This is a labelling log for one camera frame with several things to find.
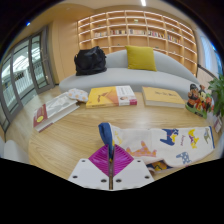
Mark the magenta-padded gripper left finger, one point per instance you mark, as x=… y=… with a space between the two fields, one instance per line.
x=88 y=173

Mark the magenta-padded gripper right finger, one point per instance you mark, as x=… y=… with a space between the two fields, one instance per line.
x=131 y=173

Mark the white animal-print towel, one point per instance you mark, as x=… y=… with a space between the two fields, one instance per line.
x=156 y=145

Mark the red and white book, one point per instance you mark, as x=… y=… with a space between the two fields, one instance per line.
x=55 y=111

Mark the yellow and white book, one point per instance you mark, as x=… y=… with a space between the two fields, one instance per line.
x=108 y=96

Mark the small white patterned pouch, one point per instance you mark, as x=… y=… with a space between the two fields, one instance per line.
x=78 y=94

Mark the white chair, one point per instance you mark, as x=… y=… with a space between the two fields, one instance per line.
x=11 y=151

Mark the flat yellow book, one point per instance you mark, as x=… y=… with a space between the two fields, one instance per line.
x=162 y=96

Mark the curved grey sofa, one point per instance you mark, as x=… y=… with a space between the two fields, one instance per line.
x=133 y=79

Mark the small white cup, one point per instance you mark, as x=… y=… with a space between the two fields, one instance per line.
x=218 y=125

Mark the colourful figurine group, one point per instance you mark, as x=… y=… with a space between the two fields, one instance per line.
x=199 y=100

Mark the black bag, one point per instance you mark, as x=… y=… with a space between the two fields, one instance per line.
x=90 y=61

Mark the yellow cushion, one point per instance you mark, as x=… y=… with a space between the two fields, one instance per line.
x=141 y=58

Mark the grey-framed glass door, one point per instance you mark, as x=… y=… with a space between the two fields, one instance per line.
x=23 y=76

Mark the green potted plant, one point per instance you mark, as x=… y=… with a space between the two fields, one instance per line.
x=218 y=95

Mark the round ceiling spotlight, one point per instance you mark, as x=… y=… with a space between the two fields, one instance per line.
x=28 y=24

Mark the long ceiling light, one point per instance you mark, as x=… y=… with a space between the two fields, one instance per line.
x=143 y=2

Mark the wooden wall shelf unit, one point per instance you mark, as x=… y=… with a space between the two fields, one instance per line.
x=140 y=30

